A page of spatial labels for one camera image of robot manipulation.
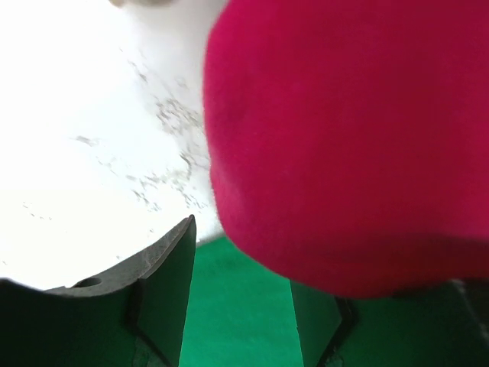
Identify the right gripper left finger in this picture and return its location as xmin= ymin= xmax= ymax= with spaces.
xmin=46 ymin=216 xmax=196 ymax=366

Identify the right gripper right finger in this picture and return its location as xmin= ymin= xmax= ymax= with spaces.
xmin=290 ymin=281 xmax=358 ymax=367

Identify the green polo shirt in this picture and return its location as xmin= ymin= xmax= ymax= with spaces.
xmin=180 ymin=238 xmax=488 ymax=366

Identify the magenta t shirt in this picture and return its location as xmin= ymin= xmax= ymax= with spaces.
xmin=203 ymin=1 xmax=488 ymax=298

